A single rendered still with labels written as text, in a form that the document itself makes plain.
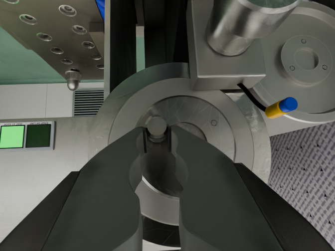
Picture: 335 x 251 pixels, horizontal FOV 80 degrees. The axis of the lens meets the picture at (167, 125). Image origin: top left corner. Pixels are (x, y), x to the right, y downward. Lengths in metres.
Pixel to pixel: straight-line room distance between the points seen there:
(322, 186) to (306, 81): 0.14
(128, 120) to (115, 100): 0.02
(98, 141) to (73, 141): 0.37
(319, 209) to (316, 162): 0.06
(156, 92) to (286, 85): 0.12
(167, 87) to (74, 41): 0.30
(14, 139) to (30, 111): 2.84
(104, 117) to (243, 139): 0.11
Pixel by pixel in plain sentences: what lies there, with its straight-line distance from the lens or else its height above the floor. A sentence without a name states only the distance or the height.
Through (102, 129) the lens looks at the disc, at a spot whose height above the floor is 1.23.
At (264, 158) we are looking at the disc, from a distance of 0.18.
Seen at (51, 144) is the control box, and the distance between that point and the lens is 0.55.
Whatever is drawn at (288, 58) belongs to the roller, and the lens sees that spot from 0.22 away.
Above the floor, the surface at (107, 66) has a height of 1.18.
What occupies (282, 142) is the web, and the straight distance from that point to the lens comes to 0.37.
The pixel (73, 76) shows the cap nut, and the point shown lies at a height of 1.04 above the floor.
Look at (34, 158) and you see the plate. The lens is 0.57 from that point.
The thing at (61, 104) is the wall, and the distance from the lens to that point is 3.25.
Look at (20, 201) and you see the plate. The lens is 0.59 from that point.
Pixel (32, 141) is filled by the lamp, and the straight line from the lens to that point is 0.57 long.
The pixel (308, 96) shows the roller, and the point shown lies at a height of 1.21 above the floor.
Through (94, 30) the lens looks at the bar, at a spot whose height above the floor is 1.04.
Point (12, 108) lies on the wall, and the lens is 3.57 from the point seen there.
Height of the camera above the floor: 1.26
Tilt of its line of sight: 10 degrees down
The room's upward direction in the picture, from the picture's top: 177 degrees clockwise
